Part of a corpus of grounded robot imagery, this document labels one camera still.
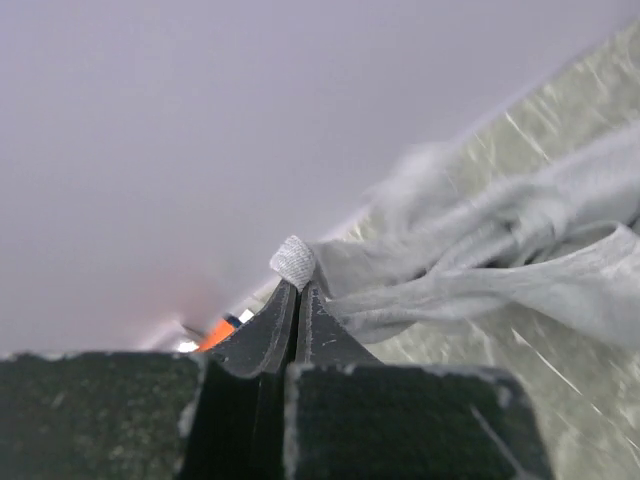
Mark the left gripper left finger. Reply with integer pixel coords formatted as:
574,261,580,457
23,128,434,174
1,283,298,479

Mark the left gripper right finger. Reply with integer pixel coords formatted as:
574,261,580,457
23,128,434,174
282,287,553,479

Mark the grey garment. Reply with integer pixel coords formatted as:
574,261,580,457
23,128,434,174
270,124,639,347

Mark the orange cylinder tool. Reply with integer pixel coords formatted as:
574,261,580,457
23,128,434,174
176,314,243,353

